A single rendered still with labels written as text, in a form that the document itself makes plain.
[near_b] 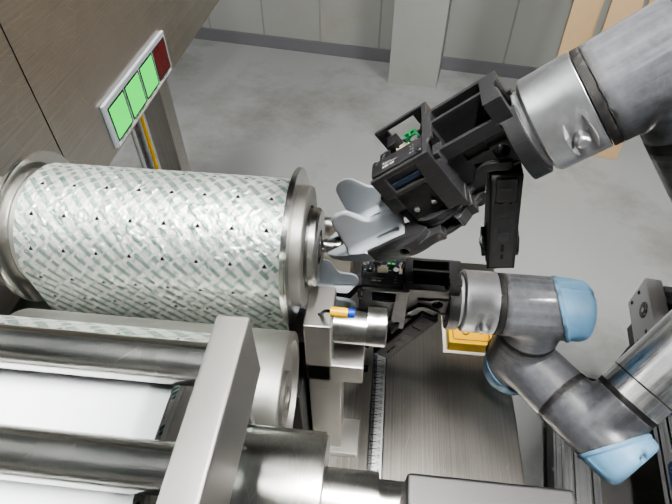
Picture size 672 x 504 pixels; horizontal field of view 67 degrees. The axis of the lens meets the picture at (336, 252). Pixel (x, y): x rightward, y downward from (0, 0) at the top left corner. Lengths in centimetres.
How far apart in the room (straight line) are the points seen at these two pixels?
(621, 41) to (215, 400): 33
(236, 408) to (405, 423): 61
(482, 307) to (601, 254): 188
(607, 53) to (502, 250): 18
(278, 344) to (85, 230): 19
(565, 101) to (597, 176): 251
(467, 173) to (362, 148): 235
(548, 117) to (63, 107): 57
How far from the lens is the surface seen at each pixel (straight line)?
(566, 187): 275
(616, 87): 38
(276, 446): 25
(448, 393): 80
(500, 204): 44
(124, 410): 19
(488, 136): 40
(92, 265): 49
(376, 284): 57
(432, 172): 39
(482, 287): 60
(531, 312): 62
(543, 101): 39
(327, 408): 64
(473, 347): 84
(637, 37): 39
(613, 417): 67
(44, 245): 50
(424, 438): 77
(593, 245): 249
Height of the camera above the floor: 160
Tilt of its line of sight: 47 degrees down
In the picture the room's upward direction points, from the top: straight up
